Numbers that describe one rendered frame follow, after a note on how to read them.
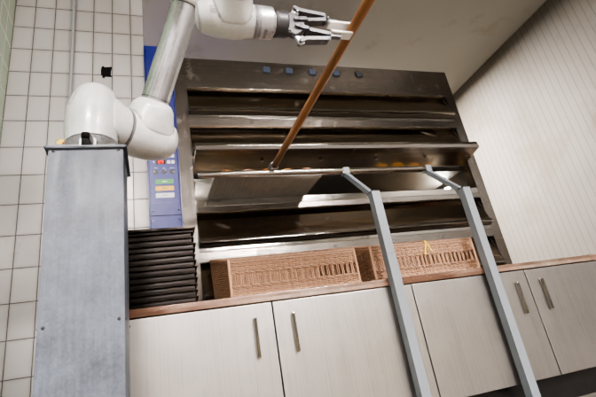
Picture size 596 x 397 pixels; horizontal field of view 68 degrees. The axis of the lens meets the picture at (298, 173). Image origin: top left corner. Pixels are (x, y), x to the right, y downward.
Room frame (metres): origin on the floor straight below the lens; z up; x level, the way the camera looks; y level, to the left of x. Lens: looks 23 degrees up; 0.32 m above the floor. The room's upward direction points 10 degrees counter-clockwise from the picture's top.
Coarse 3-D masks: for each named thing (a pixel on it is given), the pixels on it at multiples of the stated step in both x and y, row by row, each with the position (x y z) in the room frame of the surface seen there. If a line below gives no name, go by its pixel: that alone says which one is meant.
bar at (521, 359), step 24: (312, 168) 1.98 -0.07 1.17; (336, 168) 2.02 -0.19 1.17; (360, 168) 2.06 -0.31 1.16; (384, 168) 2.11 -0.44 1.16; (408, 168) 2.16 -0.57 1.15; (384, 216) 1.83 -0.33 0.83; (384, 240) 1.82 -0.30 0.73; (480, 240) 1.99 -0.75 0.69; (504, 288) 2.00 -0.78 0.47; (408, 312) 1.83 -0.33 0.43; (504, 312) 1.99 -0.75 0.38; (408, 336) 1.82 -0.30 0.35; (408, 360) 1.85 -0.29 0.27; (528, 360) 2.00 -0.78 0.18; (528, 384) 1.99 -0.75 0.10
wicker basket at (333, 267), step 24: (216, 264) 1.94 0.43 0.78; (240, 264) 1.71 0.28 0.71; (264, 264) 2.20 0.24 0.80; (288, 264) 1.78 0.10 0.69; (312, 264) 1.81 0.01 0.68; (336, 264) 1.86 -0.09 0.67; (216, 288) 1.99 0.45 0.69; (240, 288) 1.71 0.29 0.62; (264, 288) 1.74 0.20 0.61; (288, 288) 1.77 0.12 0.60
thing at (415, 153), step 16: (352, 144) 2.32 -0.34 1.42; (368, 144) 2.36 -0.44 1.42; (384, 144) 2.40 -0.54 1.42; (400, 144) 2.44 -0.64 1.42; (416, 144) 2.48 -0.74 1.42; (432, 144) 2.52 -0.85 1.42; (448, 144) 2.56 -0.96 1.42; (464, 144) 2.60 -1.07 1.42; (208, 160) 2.11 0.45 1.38; (224, 160) 2.15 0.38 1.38; (240, 160) 2.18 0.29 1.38; (256, 160) 2.21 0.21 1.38; (272, 160) 2.25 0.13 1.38; (288, 160) 2.29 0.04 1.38; (304, 160) 2.32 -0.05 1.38; (336, 160) 2.40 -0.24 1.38; (352, 160) 2.44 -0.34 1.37; (368, 160) 2.48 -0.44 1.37; (384, 160) 2.53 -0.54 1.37; (400, 160) 2.57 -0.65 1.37; (416, 160) 2.62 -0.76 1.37; (432, 160) 2.66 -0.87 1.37; (448, 160) 2.71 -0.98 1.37; (464, 160) 2.76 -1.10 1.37
